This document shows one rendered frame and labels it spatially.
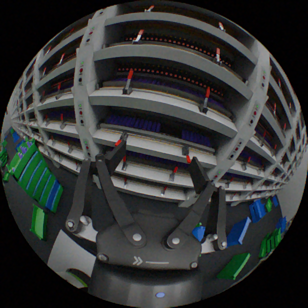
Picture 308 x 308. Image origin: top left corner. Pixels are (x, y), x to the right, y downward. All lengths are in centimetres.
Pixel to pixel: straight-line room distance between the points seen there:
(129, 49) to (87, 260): 77
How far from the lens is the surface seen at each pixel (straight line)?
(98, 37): 48
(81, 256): 53
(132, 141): 42
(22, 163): 75
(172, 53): 34
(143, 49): 36
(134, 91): 38
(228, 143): 48
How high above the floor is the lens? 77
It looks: 40 degrees down
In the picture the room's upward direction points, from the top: 14 degrees clockwise
